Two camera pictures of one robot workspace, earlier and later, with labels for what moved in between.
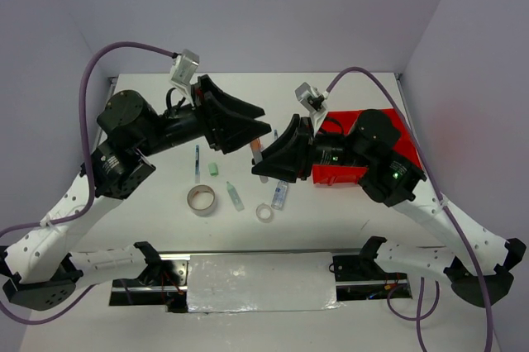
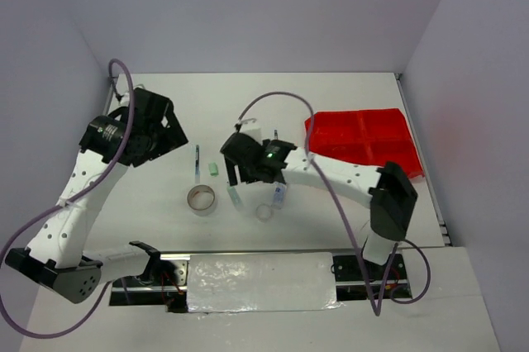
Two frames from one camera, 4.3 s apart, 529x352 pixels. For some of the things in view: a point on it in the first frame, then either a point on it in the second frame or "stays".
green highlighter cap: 213,168 stays
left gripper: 227,135 to 173,137
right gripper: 290,162 to 231,170
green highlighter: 235,197 stays
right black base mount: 364,278 stays
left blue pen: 197,164 stays
